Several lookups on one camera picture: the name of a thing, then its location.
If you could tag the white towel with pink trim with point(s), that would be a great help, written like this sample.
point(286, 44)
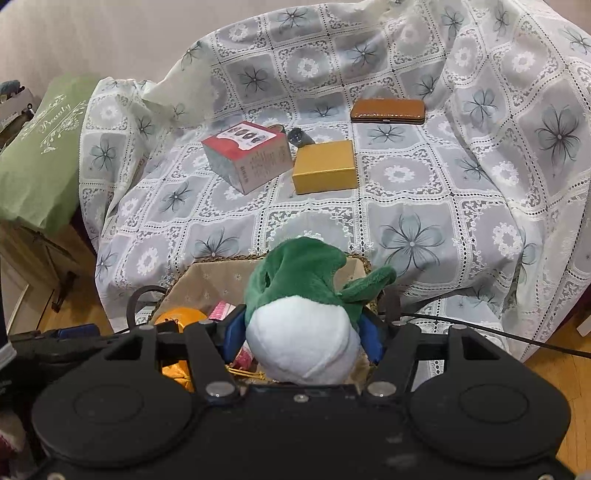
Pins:
point(220, 310)

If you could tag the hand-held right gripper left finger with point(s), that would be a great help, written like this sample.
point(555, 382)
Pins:
point(233, 337)

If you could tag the floral lace cloth cover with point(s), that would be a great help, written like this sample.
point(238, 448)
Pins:
point(323, 217)

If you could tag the red and green box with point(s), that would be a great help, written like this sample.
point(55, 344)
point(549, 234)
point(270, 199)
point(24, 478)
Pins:
point(240, 157)

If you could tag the gold cardboard box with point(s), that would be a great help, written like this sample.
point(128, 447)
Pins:
point(325, 166)

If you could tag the orange fabric pouch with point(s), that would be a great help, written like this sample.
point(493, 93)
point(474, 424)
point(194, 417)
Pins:
point(178, 318)

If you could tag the green printed pillow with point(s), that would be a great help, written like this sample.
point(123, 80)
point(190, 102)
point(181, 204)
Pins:
point(41, 161)

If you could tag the small dark glass object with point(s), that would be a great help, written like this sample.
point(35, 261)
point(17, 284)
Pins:
point(298, 137)

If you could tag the brown leather case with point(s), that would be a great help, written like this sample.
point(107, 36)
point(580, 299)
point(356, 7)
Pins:
point(388, 110)

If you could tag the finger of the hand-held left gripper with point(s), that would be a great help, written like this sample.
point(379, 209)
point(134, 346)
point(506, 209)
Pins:
point(78, 332)

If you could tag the black metal stand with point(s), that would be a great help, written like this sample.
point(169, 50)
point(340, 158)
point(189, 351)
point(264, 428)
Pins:
point(63, 293)

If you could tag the green and white plush toy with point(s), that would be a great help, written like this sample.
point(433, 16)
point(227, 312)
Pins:
point(300, 337)

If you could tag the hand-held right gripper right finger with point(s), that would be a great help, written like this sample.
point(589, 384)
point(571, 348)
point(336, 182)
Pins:
point(374, 339)

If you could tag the wicker basket with fabric lining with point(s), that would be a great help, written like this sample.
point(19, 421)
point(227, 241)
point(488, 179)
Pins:
point(217, 281)

